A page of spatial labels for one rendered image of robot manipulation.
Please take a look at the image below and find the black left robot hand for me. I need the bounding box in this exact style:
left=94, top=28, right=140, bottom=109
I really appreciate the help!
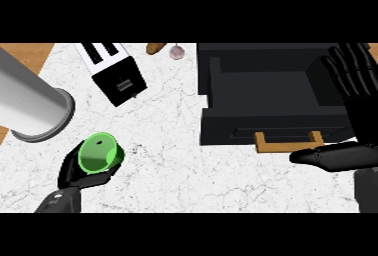
left=56, top=139, right=124, bottom=192

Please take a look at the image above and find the grey cylindrical appliance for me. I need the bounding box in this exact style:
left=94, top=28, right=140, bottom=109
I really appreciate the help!
left=0, top=47, right=77, bottom=144

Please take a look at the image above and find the wooden drawer handle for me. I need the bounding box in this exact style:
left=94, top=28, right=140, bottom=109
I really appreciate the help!
left=252, top=130, right=326, bottom=154

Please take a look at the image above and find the black open drawer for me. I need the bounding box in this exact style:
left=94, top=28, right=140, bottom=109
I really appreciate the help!
left=196, top=43, right=357, bottom=146

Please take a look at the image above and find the black and white toaster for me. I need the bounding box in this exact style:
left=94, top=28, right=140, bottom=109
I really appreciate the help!
left=74, top=43, right=149, bottom=108

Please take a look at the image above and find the pale purple garlic bulb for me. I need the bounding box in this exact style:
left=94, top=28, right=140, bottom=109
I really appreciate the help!
left=168, top=45, right=187, bottom=61

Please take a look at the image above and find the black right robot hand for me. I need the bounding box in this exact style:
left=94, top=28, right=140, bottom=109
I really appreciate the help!
left=288, top=43, right=378, bottom=173

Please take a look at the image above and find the green cup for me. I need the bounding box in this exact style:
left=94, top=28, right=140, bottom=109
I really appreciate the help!
left=77, top=131, right=125, bottom=176

